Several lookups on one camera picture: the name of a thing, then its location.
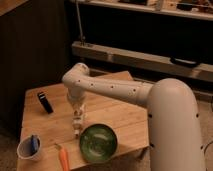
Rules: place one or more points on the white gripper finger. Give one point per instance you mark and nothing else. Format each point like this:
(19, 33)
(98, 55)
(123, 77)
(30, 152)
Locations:
(77, 125)

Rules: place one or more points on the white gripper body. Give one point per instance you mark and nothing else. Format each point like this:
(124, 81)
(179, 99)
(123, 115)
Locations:
(78, 111)

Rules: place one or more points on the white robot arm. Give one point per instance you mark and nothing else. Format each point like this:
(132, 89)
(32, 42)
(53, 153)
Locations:
(173, 118)

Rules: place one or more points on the green glass bowl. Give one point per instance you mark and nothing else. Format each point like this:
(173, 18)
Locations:
(98, 143)

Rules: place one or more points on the wooden table board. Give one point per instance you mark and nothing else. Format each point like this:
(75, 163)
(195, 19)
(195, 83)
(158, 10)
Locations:
(128, 121)

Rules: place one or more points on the orange carrot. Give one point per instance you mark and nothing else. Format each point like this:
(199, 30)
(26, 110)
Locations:
(63, 157)

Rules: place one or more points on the blue marker in cup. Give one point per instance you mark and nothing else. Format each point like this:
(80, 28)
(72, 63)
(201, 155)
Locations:
(34, 144)

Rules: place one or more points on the white paper cup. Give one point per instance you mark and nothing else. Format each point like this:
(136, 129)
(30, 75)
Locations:
(24, 150)

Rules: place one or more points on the metal vertical rod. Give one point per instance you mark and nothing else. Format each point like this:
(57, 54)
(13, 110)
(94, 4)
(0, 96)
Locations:
(82, 38)

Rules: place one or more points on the long wooden shelf beam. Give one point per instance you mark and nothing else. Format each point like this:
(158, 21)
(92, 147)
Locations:
(140, 60)

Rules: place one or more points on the upper wooden shelf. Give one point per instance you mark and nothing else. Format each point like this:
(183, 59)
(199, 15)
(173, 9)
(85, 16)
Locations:
(156, 7)

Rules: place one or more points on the black handle on beam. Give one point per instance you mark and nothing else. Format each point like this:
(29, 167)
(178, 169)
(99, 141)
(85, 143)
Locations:
(189, 64)

